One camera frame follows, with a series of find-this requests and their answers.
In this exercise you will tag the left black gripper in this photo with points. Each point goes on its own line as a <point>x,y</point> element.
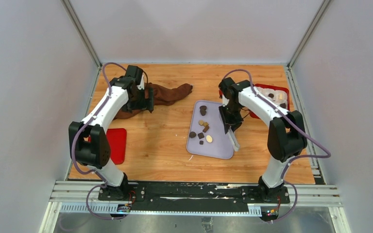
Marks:
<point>141,106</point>

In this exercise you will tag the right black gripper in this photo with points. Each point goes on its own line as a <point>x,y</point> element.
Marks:
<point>228,121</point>

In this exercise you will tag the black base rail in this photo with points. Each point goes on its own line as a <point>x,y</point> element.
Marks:
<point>194,197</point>

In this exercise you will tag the red box lid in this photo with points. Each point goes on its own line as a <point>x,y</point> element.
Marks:
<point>117,140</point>

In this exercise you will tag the dark heart chocolate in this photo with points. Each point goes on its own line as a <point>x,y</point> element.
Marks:
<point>203,113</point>

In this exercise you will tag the white oval chocolate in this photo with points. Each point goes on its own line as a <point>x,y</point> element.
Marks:
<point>209,139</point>

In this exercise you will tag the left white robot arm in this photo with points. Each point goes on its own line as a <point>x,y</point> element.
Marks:
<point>89,148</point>

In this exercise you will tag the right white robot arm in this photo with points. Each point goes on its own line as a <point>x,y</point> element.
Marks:
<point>285,128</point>

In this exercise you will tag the lavender tray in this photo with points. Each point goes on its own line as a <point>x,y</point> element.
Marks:
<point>221,147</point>

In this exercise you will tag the dark round chocolate left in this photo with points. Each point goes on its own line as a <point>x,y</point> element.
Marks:
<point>192,134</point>

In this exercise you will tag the red box with white liners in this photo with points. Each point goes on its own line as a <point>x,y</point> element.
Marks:
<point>276,94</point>

